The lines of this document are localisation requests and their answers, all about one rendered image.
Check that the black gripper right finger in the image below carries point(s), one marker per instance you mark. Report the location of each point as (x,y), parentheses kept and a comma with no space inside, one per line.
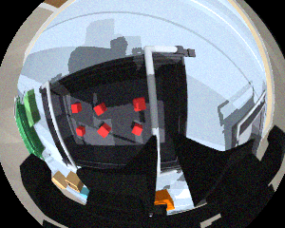
(204,166)

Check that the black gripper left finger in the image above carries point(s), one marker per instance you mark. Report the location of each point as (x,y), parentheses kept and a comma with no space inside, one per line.
(137,177)

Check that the small green block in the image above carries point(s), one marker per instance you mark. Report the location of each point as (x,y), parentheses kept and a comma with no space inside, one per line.
(31,108)

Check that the light blue block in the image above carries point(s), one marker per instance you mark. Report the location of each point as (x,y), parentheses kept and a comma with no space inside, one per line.
(84,192)

